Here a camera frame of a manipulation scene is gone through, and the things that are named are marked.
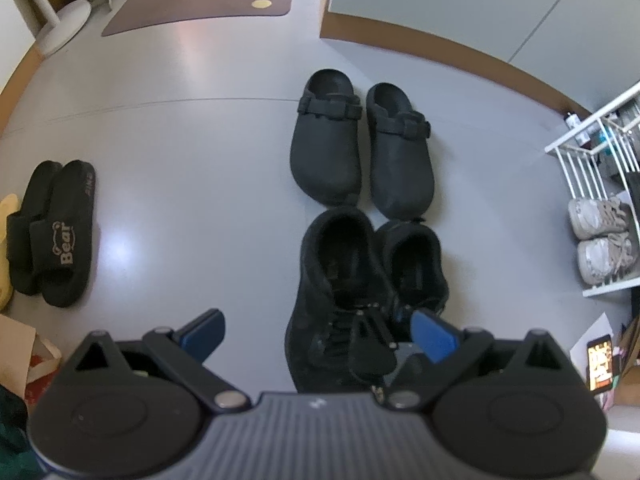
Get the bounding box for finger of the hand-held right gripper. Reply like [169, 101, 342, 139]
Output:
[347, 305, 401, 386]

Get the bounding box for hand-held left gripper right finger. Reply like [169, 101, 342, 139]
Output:
[382, 309, 572, 413]

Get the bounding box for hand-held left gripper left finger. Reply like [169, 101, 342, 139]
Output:
[75, 307, 252, 414]

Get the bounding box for black sneaker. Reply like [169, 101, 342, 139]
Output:
[284, 206, 401, 395]
[374, 220, 450, 341]

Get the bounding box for black strapped clog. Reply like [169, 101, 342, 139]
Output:
[366, 81, 436, 219]
[289, 68, 363, 207]

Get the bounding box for white shoe rack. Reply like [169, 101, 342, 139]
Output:
[544, 80, 640, 300]

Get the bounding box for white lace-up sneaker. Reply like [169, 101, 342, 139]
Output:
[576, 232, 640, 287]
[567, 196, 635, 241]

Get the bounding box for white paper sheet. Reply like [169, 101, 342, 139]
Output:
[569, 312, 613, 361]

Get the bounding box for black smartphone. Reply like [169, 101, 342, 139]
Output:
[585, 333, 615, 395]

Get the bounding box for red and white paper bag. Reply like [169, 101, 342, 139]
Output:
[0, 314, 64, 406]

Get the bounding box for black printed slide sandal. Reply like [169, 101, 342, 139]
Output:
[29, 159, 97, 309]
[6, 160, 65, 297]

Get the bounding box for dark green cloth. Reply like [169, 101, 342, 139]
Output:
[0, 385, 31, 480]

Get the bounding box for yellow slipper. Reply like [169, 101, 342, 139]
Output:
[0, 194, 22, 312]

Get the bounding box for brown door mat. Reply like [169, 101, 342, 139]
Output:
[101, 0, 297, 37]

